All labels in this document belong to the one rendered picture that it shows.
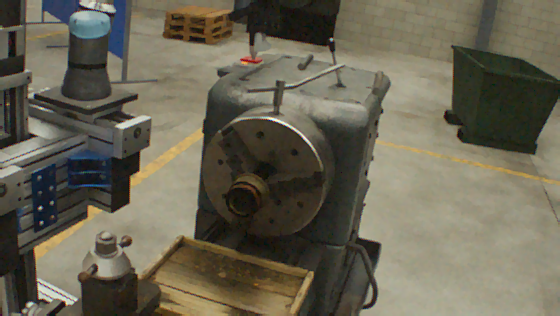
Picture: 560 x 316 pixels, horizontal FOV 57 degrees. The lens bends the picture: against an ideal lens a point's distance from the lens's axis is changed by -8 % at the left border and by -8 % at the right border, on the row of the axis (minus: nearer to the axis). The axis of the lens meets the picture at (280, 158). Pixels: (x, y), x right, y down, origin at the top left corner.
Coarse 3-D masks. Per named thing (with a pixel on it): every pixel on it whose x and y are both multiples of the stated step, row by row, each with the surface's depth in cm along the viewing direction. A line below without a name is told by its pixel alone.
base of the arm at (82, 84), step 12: (72, 72) 150; (84, 72) 150; (96, 72) 151; (72, 84) 150; (84, 84) 150; (96, 84) 152; (108, 84) 156; (72, 96) 151; (84, 96) 151; (96, 96) 152; (108, 96) 156
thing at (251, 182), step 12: (240, 180) 126; (252, 180) 126; (228, 192) 124; (240, 192) 124; (252, 192) 123; (264, 192) 127; (228, 204) 126; (240, 204) 129; (252, 204) 124; (264, 204) 129; (240, 216) 126
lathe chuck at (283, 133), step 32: (224, 128) 140; (256, 128) 134; (288, 128) 132; (224, 160) 139; (288, 160) 134; (320, 160) 132; (224, 192) 142; (320, 192) 134; (256, 224) 142; (288, 224) 139
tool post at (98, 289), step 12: (132, 276) 88; (84, 288) 85; (96, 288) 85; (108, 288) 84; (120, 288) 84; (132, 288) 88; (84, 300) 86; (96, 300) 85; (108, 300) 85; (120, 300) 84; (132, 300) 89; (84, 312) 87; (96, 312) 86; (108, 312) 85; (120, 312) 85; (132, 312) 90
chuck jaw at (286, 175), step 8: (272, 176) 133; (280, 176) 132; (288, 176) 132; (296, 176) 131; (304, 176) 130; (312, 176) 131; (320, 176) 133; (272, 184) 128; (280, 184) 130; (288, 184) 129; (296, 184) 131; (304, 184) 131; (312, 184) 130; (320, 184) 134; (272, 192) 129; (280, 192) 131; (288, 192) 130; (296, 192) 132; (304, 192) 131
